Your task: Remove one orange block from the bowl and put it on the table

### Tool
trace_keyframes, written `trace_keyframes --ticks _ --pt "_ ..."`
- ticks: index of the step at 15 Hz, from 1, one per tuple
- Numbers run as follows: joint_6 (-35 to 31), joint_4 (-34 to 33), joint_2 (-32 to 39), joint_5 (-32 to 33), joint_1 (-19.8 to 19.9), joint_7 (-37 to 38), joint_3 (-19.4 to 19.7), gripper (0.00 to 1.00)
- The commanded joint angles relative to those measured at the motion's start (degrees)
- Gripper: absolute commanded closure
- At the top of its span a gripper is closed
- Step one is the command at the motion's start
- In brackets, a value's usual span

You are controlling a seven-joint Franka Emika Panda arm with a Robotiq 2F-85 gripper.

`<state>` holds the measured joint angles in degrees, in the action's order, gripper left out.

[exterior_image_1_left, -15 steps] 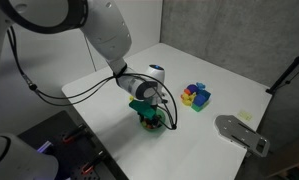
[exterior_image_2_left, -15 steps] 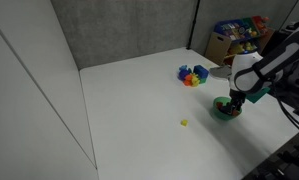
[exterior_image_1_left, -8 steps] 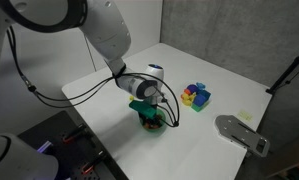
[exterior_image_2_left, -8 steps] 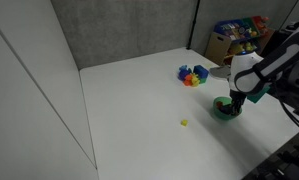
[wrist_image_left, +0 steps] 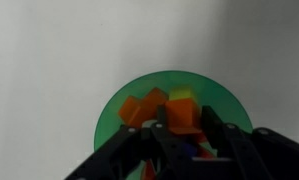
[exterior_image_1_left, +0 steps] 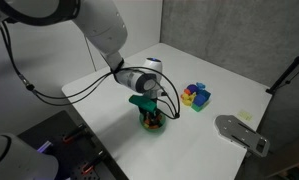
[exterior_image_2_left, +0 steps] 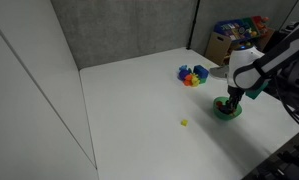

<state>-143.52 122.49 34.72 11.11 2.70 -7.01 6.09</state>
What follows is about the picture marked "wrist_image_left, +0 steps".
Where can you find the green plastic bowl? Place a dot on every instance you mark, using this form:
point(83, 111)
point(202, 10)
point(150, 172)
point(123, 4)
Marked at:
point(139, 86)

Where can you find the yellow wooden block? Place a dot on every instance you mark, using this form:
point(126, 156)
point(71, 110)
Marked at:
point(181, 93)

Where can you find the red wooden block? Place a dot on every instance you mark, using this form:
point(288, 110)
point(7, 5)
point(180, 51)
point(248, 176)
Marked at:
point(149, 171)
point(205, 152)

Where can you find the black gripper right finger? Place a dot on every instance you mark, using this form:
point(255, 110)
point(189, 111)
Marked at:
point(255, 156)

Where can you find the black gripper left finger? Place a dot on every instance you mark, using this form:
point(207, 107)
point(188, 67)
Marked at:
point(122, 156)

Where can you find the orange wooden block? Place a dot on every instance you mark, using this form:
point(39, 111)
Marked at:
point(183, 115)
point(155, 96)
point(132, 111)

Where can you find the blue wooden block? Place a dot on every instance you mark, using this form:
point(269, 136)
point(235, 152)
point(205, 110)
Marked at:
point(189, 149)

